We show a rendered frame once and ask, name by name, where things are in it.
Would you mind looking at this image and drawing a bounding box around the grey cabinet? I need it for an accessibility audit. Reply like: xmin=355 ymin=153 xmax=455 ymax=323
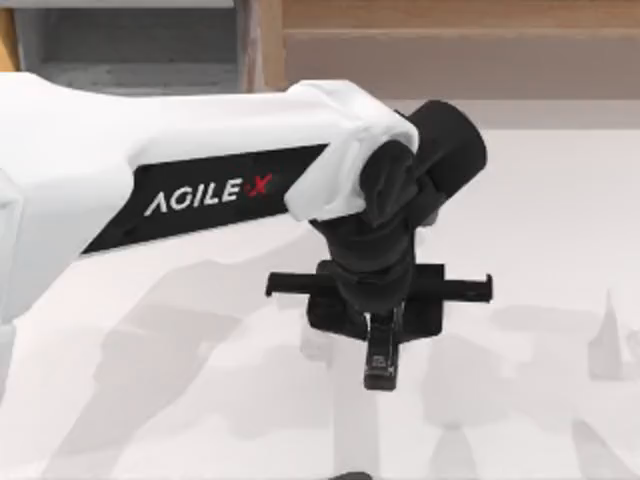
xmin=12 ymin=0 xmax=267 ymax=95

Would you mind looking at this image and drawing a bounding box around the wooden side panel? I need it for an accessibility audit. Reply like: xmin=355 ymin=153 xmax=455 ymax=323
xmin=0 ymin=0 xmax=22 ymax=72

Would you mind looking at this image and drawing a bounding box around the wooden cupboard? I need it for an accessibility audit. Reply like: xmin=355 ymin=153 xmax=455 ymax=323
xmin=257 ymin=0 xmax=640 ymax=104

